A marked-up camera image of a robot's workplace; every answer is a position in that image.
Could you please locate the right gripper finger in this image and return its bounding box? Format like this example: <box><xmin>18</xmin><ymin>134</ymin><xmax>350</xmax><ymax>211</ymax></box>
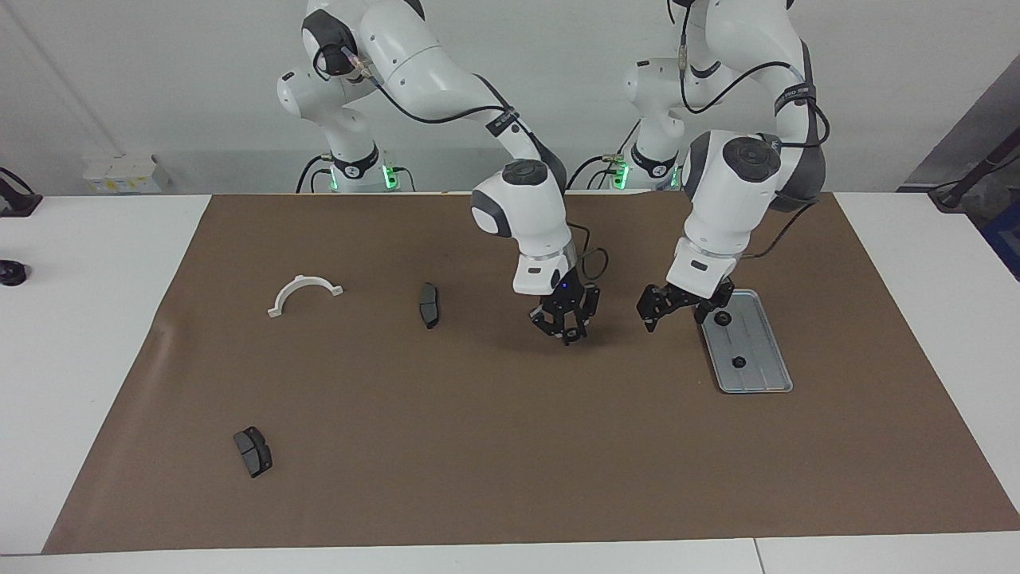
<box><xmin>529</xmin><ymin>306</ymin><xmax>568</xmax><ymax>345</ymax></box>
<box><xmin>571</xmin><ymin>285</ymin><xmax>602</xmax><ymax>340</ymax></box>

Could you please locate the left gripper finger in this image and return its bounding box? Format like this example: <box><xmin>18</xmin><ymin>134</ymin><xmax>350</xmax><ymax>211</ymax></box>
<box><xmin>636</xmin><ymin>285</ymin><xmax>675</xmax><ymax>333</ymax></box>
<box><xmin>693</xmin><ymin>279</ymin><xmax>736</xmax><ymax>324</ymax></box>

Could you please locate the silver metal tray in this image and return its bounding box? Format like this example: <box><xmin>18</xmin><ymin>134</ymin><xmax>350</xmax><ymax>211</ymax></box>
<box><xmin>697</xmin><ymin>289</ymin><xmax>794</xmax><ymax>395</ymax></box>

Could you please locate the brown table mat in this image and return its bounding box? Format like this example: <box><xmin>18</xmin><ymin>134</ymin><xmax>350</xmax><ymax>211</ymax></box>
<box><xmin>41</xmin><ymin>190</ymin><xmax>1020</xmax><ymax>555</ymax></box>

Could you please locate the black pole stand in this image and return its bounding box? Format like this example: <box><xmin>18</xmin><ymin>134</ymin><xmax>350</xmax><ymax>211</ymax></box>
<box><xmin>928</xmin><ymin>147</ymin><xmax>1020</xmax><ymax>212</ymax></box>

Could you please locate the blue crate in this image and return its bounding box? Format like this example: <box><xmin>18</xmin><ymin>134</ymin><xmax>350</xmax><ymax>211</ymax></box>
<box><xmin>984</xmin><ymin>199</ymin><xmax>1020</xmax><ymax>280</ymax></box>

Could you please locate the short dark brake pad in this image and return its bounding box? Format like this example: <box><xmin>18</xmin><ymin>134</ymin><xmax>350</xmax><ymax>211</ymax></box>
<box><xmin>233</xmin><ymin>427</ymin><xmax>273</xmax><ymax>479</ymax></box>

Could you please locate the black stand base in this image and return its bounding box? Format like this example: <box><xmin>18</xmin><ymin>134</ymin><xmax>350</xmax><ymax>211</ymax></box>
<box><xmin>0</xmin><ymin>167</ymin><xmax>42</xmax><ymax>218</ymax></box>

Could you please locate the black base cable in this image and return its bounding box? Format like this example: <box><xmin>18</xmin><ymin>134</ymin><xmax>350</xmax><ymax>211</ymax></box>
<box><xmin>296</xmin><ymin>154</ymin><xmax>329</xmax><ymax>195</ymax></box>
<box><xmin>566</xmin><ymin>120</ymin><xmax>640</xmax><ymax>191</ymax></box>

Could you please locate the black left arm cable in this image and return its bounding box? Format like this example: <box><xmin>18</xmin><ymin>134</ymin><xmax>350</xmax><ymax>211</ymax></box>
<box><xmin>677</xmin><ymin>24</ymin><xmax>831</xmax><ymax>260</ymax></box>

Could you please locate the white curved plastic bracket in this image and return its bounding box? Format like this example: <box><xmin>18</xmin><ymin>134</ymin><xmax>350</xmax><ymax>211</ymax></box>
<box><xmin>267</xmin><ymin>274</ymin><xmax>345</xmax><ymax>318</ymax></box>

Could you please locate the white wall socket box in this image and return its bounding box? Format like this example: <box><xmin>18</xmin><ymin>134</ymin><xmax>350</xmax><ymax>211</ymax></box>
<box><xmin>82</xmin><ymin>153</ymin><xmax>171</xmax><ymax>195</ymax></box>

